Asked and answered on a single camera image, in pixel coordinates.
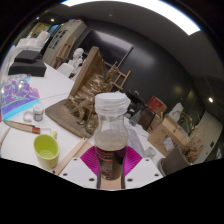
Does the white plaster sculpture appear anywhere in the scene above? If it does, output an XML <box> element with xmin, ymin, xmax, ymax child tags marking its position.
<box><xmin>168</xmin><ymin>101</ymin><xmax>185</xmax><ymax>123</ymax></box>

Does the yellow-green mug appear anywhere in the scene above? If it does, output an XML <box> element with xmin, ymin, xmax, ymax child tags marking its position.
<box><xmin>33</xmin><ymin>130</ymin><xmax>61</xmax><ymax>170</ymax></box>

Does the brown sculpture on wooden base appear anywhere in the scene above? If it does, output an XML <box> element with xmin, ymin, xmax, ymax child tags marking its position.
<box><xmin>44</xmin><ymin>45</ymin><xmax>116</xmax><ymax>139</ymax></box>

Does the wooden brush with red band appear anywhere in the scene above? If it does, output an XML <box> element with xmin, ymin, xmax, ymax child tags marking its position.
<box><xmin>3</xmin><ymin>119</ymin><xmax>52</xmax><ymax>135</ymax></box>

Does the white chair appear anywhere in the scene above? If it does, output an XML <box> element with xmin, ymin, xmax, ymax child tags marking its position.
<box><xmin>56</xmin><ymin>62</ymin><xmax>75</xmax><ymax>78</ymax></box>

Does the dark wall screen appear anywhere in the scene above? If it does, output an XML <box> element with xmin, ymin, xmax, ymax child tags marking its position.
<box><xmin>77</xmin><ymin>28</ymin><xmax>134</xmax><ymax>71</ymax></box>

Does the small black box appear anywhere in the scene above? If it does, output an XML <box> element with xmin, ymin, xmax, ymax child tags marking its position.
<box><xmin>14</xmin><ymin>49</ymin><xmax>43</xmax><ymax>64</ymax></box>

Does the tall wooden easel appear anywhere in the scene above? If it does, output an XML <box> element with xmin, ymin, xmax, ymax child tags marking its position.
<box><xmin>53</xmin><ymin>36</ymin><xmax>78</xmax><ymax>69</ymax></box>

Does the white plaster bust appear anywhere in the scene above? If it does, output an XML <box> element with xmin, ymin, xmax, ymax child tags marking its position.
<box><xmin>68</xmin><ymin>47</ymin><xmax>85</xmax><ymax>69</ymax></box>

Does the clear bottle with white cap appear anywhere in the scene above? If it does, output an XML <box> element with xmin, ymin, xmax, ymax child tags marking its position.
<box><xmin>93</xmin><ymin>91</ymin><xmax>132</xmax><ymax>181</ymax></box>

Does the long ceiling light strip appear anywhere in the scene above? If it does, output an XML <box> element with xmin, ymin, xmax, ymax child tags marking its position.
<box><xmin>59</xmin><ymin>0</ymin><xmax>202</xmax><ymax>37</ymax></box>

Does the purple and teal print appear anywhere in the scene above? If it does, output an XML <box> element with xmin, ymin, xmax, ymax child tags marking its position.
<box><xmin>0</xmin><ymin>73</ymin><xmax>41</xmax><ymax>121</ymax></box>

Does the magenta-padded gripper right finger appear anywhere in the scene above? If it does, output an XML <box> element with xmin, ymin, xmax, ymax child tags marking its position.
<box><xmin>125</xmin><ymin>145</ymin><xmax>165</xmax><ymax>189</ymax></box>

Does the beige cabinet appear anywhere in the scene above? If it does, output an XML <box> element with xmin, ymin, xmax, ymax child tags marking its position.
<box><xmin>42</xmin><ymin>19</ymin><xmax>88</xmax><ymax>66</ymax></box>

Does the thin wooden stick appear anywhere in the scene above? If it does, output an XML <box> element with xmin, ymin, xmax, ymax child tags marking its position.
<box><xmin>0</xmin><ymin>126</ymin><xmax>12</xmax><ymax>149</ymax></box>

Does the white tape roll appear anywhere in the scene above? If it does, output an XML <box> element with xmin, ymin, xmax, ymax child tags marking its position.
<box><xmin>22</xmin><ymin>110</ymin><xmax>34</xmax><ymax>123</ymax></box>

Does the stack of white panels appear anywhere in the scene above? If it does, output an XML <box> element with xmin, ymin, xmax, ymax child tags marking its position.
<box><xmin>14</xmin><ymin>30</ymin><xmax>52</xmax><ymax>48</ymax></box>

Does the small wooden easel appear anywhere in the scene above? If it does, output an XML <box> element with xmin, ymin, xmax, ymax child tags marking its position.
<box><xmin>104</xmin><ymin>60</ymin><xmax>132</xmax><ymax>93</ymax></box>

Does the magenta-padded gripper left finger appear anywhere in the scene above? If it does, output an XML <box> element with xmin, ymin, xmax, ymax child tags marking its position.
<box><xmin>58</xmin><ymin>145</ymin><xmax>100</xmax><ymax>190</ymax></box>

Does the red box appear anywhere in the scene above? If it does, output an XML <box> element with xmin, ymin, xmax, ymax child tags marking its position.
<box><xmin>146</xmin><ymin>95</ymin><xmax>168</xmax><ymax>116</ymax></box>

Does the cardboard box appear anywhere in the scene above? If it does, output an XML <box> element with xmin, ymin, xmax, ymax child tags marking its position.
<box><xmin>147</xmin><ymin>114</ymin><xmax>188</xmax><ymax>158</ymax></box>

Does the small white-lidded jar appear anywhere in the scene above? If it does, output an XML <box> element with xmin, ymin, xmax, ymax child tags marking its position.
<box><xmin>32</xmin><ymin>103</ymin><xmax>45</xmax><ymax>122</ymax></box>

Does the newspaper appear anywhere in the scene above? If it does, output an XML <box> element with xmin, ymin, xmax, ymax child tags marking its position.
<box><xmin>124</xmin><ymin>124</ymin><xmax>148</xmax><ymax>158</ymax></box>

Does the small white cup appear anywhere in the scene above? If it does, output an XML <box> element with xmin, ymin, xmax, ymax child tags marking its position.
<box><xmin>145</xmin><ymin>146</ymin><xmax>157</xmax><ymax>159</ymax></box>

